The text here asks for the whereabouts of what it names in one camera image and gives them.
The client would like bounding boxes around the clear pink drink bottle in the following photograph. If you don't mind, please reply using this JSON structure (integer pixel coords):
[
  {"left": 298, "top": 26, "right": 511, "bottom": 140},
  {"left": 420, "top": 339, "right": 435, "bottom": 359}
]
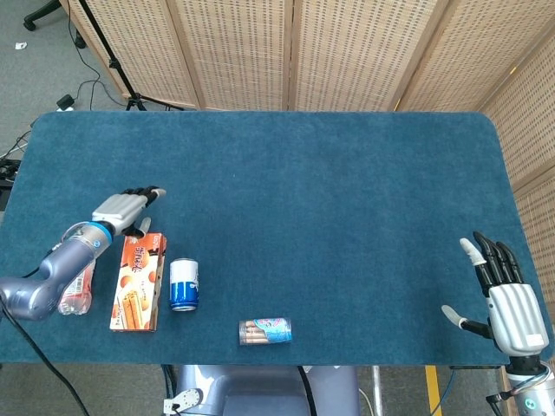
[{"left": 57, "top": 224, "right": 98, "bottom": 316}]

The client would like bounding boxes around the grey robot torso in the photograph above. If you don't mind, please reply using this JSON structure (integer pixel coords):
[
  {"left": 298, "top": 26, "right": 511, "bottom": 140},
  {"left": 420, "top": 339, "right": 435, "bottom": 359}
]
[{"left": 171, "top": 364, "right": 361, "bottom": 416}]

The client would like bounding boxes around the clear biscuit stick tube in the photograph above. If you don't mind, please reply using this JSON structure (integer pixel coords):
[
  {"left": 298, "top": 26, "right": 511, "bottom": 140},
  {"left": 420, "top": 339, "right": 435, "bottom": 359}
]
[{"left": 238, "top": 316, "right": 293, "bottom": 347}]

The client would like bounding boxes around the blue cable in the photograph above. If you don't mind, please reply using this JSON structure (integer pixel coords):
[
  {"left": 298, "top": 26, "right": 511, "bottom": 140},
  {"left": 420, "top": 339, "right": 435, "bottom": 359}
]
[{"left": 432, "top": 367, "right": 457, "bottom": 415}]

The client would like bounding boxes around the wicker folding screen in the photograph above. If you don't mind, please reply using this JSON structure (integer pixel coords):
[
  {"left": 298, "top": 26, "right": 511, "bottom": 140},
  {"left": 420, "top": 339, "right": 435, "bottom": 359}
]
[{"left": 60, "top": 0, "right": 555, "bottom": 416}]

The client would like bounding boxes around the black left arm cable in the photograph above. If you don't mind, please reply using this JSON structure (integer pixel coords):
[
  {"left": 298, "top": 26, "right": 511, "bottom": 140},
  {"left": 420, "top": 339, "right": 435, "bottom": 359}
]
[{"left": 0, "top": 246, "right": 80, "bottom": 416}]

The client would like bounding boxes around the blue white drink can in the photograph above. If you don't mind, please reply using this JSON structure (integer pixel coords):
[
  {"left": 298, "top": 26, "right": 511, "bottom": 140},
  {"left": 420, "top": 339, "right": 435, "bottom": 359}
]
[{"left": 168, "top": 257, "right": 200, "bottom": 313}]

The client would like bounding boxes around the blue carpet table mat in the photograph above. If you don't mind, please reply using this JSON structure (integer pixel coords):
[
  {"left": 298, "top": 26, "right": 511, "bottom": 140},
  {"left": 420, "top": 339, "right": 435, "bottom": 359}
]
[{"left": 0, "top": 111, "right": 555, "bottom": 367}]

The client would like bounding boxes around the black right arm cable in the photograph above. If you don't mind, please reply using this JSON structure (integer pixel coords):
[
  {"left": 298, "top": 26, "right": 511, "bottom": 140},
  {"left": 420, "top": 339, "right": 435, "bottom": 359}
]
[{"left": 485, "top": 363, "right": 548, "bottom": 416}]

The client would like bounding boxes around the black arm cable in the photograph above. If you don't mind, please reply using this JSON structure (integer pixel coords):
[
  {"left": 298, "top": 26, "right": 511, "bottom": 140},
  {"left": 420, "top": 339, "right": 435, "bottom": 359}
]
[
  {"left": 0, "top": 246, "right": 80, "bottom": 416},
  {"left": 485, "top": 363, "right": 548, "bottom": 416}
]

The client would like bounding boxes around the white torso bracket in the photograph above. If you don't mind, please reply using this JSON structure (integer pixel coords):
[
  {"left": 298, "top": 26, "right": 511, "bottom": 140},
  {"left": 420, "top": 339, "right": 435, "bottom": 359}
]
[{"left": 162, "top": 387, "right": 204, "bottom": 415}]

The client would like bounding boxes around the black floor device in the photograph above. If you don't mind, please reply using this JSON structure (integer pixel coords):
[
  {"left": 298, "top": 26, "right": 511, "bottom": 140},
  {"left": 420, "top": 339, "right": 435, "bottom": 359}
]
[{"left": 0, "top": 159, "right": 22, "bottom": 188}]

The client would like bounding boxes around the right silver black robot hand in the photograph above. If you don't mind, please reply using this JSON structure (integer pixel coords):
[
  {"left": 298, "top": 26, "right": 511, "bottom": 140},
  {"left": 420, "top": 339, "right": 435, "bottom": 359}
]
[{"left": 441, "top": 231, "right": 550, "bottom": 357}]

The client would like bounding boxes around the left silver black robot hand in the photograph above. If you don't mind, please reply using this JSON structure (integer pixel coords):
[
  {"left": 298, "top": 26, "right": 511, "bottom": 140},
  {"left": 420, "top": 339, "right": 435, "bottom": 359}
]
[{"left": 91, "top": 185, "right": 167, "bottom": 238}]

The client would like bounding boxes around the orange snack box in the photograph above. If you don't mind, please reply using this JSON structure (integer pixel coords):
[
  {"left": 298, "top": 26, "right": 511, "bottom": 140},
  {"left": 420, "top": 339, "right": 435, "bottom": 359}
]
[{"left": 109, "top": 231, "right": 168, "bottom": 333}]

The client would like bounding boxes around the thin black floor cable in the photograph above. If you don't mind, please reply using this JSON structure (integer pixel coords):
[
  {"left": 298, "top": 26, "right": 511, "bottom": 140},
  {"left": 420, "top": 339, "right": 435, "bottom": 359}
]
[{"left": 67, "top": 0, "right": 131, "bottom": 109}]

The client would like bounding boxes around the yellow floor tape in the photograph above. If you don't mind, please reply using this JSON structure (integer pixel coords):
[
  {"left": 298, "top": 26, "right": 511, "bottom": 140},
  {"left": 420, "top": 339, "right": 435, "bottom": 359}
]
[{"left": 424, "top": 366, "right": 442, "bottom": 416}]

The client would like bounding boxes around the black office chair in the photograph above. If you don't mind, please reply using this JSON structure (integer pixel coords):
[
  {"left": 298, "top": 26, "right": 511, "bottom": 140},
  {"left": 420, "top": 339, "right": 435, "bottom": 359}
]
[{"left": 23, "top": 0, "right": 88, "bottom": 49}]

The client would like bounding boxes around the black tripod stand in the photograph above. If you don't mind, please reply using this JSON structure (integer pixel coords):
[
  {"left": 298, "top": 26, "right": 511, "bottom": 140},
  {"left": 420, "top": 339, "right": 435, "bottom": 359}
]
[{"left": 79, "top": 0, "right": 186, "bottom": 112}]

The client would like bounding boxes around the metal table leg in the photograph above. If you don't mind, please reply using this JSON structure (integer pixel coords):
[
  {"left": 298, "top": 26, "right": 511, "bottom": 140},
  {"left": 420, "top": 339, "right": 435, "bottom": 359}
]
[{"left": 371, "top": 366, "right": 386, "bottom": 416}]

